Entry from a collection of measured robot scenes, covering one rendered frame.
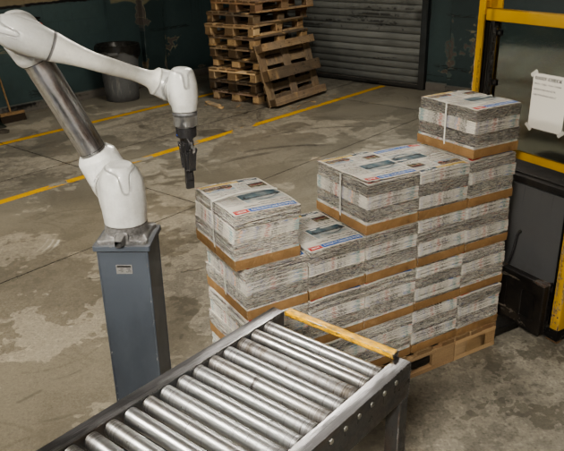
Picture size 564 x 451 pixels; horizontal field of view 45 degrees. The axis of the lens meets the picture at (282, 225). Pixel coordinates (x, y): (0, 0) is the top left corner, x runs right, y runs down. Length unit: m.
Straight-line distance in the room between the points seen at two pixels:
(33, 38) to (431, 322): 2.15
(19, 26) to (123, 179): 0.58
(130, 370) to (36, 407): 0.84
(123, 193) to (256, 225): 0.50
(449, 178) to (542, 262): 1.04
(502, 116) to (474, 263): 0.71
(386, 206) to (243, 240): 0.69
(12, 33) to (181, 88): 0.57
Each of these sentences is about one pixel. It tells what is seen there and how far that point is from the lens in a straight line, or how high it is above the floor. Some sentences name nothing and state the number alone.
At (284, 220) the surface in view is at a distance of 2.59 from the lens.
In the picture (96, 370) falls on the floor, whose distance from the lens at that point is 3.63.
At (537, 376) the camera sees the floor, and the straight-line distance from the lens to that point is 3.62.
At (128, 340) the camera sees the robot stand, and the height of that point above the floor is 0.61.
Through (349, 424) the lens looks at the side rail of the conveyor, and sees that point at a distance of 1.92.
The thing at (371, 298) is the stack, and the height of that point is 0.52.
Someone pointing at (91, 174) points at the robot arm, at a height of 1.20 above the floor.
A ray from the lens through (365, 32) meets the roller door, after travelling 10.45.
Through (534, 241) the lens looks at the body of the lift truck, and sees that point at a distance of 3.95.
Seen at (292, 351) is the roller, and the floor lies 0.79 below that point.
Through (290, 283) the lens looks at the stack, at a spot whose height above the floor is 0.72.
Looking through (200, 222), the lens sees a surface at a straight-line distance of 2.80.
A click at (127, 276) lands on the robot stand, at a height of 0.88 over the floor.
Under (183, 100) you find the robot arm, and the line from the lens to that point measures 2.44.
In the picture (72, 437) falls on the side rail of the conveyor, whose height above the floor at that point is 0.80.
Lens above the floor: 1.98
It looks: 23 degrees down
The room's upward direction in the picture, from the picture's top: 1 degrees counter-clockwise
